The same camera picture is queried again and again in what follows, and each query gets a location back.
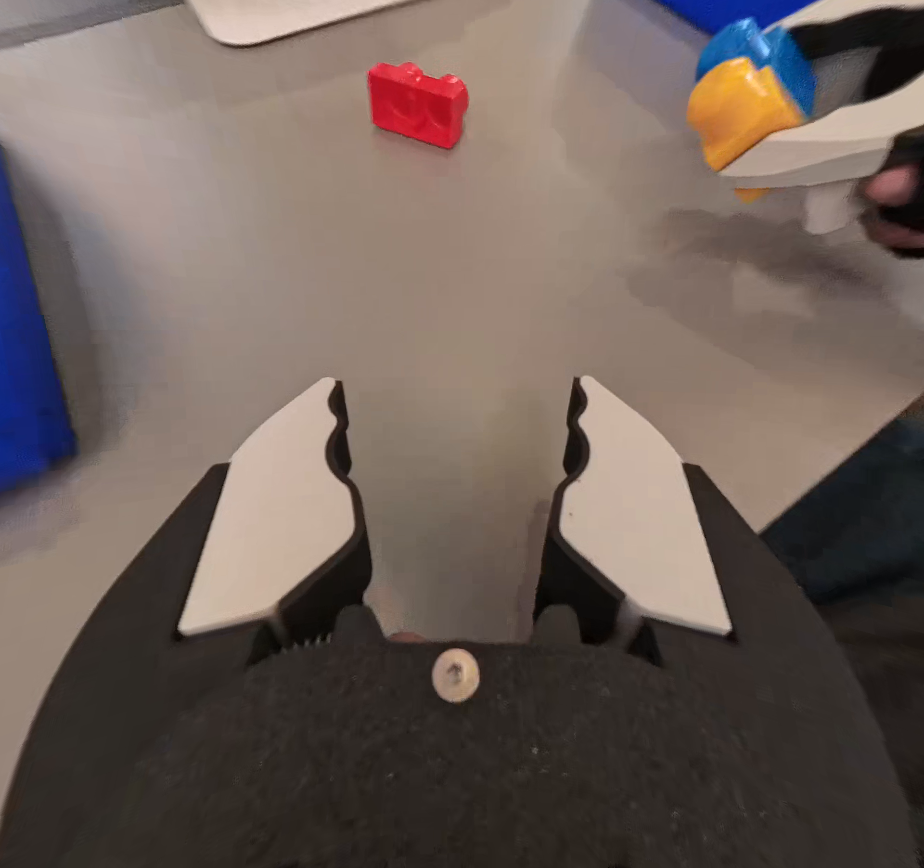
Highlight person's blue jeans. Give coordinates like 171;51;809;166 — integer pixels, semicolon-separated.
761;413;924;603

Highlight yellow one-stud toy block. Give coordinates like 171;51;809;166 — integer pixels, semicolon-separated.
686;58;806;203

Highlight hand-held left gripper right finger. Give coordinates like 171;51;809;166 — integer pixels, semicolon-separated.
534;376;733;648

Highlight person's right hand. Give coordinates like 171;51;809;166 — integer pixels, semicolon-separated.
862;162;924;249

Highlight blue one-stud toy block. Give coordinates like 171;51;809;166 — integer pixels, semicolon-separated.
696;18;818;118

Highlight person's dark clothing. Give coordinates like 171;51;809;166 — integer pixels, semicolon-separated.
816;590;924;847

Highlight red two-stud toy block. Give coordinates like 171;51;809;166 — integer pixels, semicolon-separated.
367;61;470;150

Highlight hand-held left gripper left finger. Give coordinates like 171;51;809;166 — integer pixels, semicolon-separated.
177;377;373;648

